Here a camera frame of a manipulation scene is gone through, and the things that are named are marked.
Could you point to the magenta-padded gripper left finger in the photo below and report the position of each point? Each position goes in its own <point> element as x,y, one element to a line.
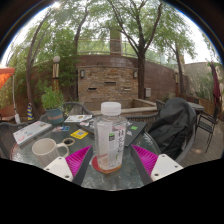
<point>58,168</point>

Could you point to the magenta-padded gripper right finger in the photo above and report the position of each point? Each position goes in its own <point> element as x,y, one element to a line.
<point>166,166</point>

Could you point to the clear drink bottle white cap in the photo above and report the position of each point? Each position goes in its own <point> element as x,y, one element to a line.
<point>110,140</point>

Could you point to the white ribbed mug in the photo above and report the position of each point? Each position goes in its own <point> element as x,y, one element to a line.
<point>46,151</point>

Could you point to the blue sticker card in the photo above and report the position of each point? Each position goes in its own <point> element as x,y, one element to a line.
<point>60,128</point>

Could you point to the yellow square card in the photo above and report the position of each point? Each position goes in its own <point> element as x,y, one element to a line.
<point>79,134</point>

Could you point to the black backpack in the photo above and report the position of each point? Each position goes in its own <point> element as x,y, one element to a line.
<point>173,126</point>

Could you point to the silver laptop with stickers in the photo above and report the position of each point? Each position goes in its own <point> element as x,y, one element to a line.
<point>31,131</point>

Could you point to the white printed booklet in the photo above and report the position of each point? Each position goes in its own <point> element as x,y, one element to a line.
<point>78,118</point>

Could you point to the black metal patio chair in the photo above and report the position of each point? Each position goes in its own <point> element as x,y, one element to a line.
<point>206,130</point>

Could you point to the metal chair holding backpack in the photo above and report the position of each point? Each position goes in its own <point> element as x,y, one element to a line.
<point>140,116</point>

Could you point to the dark metal mesh chair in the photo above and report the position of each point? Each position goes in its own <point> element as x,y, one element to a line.
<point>8,138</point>

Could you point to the green plant in teal pot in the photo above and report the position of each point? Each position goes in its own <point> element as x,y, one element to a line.
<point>52,100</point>

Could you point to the small tree thin trunk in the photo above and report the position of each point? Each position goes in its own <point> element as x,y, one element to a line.
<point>180,76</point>

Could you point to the leaning tree curved trunk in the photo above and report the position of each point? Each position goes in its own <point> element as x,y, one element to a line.
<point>29,80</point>

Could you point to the large tree forked trunk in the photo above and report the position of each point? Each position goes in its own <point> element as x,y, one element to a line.
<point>141,76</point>

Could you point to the folded maroon patio umbrella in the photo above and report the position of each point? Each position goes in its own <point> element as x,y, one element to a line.
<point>216,85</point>

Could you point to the orange canopy tent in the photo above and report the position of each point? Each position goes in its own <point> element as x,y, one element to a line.
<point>6,75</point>

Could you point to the blue yellow striped post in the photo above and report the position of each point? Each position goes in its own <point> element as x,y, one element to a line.
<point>30,111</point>

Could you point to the grey wall utility box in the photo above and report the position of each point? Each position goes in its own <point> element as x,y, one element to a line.
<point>148,92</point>

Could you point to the globe garden lamp post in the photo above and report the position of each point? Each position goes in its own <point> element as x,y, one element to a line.
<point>56,71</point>

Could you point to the black wall lantern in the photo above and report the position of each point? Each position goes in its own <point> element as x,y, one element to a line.
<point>82,74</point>
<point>135,74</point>

